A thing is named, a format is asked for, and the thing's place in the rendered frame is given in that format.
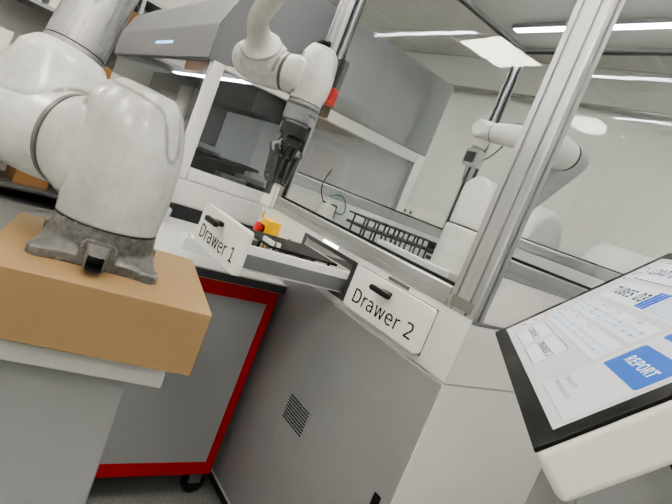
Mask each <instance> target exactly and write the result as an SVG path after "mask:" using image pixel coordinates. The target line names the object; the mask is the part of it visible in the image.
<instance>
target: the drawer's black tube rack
mask: <svg viewBox="0 0 672 504"><path fill-rule="evenodd" d="M249 229H250V228H249ZM250 230H252V231H253V232H255V233H256V234H257V235H259V236H260V237H262V238H263V236H264V235H265V236H267V237H268V238H270V239H272V240H273V241H275V245H274V246H275V247H276V243H277V242H279V243H281V247H280V248H277V247H276V248H275V250H279V251H278V253H282V254H285V255H289V256H293V257H297V258H300V259H304V260H308V261H311V262H314V261H318V262H322V263H326V264H327V266H330V265H333V266H337V265H338V264H336V263H334V262H333V261H331V260H330V259H328V258H326V257H325V256H323V255H322V254H320V253H318V252H317V251H315V250H313V249H312V248H310V247H309V246H307V245H304V244H301V243H297V242H294V241H291V240H287V239H284V238H280V237H277V236H274V235H270V234H267V233H263V232H260V231H257V230H253V229H250ZM251 245H252V246H256V247H260V245H261V242H260V241H255V240H252V243H251Z"/></svg>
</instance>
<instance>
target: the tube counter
mask: <svg viewBox="0 0 672 504"><path fill-rule="evenodd" d="M621 303H623V304H625V305H628V306H630V307H632V308H635V309H637V310H639V311H642V312H644V313H647V314H649V315H651V316H654V317H656V318H658V319H661V320H663V321H666V322H668V323H670V324H672V293H669V292H665V291H661V290H658V289H654V288H653V289H651V290H648V291H646V292H644V293H642V294H639V295H637V296H635V297H633V298H630V299H628V300H626V301H624V302H621Z"/></svg>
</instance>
